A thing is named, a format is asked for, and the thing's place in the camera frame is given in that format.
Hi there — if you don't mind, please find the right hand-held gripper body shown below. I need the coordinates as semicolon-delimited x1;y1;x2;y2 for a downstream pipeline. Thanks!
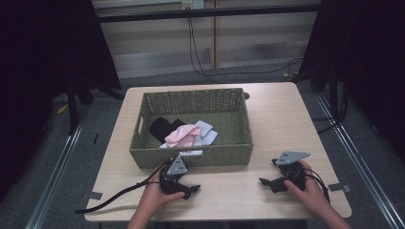
270;150;311;194

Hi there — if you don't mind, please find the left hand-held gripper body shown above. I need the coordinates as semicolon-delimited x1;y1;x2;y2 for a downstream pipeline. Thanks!
159;155;193;196

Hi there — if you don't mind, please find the person's left hand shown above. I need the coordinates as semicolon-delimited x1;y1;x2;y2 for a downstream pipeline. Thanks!
139;173;186;220

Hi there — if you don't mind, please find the person's right hand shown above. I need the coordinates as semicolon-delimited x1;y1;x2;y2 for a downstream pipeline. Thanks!
283;159;332;218

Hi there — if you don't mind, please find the white cloth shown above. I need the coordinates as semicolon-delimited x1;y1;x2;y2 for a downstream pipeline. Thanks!
159;142;204;156

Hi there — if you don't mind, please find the pink cloth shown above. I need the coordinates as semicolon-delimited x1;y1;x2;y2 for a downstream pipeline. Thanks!
163;123;203;149

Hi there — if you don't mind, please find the black cloth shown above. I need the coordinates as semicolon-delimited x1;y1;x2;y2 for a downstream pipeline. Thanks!
149;116;187;144

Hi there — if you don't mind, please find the light blue cloth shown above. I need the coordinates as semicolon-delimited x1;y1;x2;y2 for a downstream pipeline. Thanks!
194;119;220;147

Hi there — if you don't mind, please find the green woven basket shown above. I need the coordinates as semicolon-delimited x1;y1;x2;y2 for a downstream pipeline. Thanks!
128;87;255;170

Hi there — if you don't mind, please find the black metal stand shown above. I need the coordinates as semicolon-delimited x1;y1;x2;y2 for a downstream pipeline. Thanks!
66;74;80;135

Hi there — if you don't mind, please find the yellow floor tape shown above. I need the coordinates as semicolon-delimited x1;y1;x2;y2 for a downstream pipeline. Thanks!
55;102;70;115

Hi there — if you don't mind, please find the black curtain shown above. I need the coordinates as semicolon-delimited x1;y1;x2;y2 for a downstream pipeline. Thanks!
0;0;122;204
297;0;405;161

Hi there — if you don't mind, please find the black horizontal bar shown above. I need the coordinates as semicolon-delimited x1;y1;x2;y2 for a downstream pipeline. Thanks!
95;4;322;24

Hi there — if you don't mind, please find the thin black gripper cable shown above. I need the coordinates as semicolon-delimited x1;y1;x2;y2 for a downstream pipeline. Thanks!
304;167;331;203

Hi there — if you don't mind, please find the thick black gripper cable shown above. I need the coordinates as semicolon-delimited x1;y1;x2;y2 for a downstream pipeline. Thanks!
75;162;169;215

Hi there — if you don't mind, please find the metal floor rail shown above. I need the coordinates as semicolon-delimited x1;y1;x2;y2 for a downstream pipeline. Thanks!
314;92;405;229
24;111;90;229

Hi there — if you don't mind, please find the black wall cable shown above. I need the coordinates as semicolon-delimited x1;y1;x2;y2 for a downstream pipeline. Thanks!
186;16;304;85

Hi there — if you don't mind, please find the white wall socket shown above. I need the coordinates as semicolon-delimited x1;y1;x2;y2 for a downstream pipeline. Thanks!
181;0;205;10

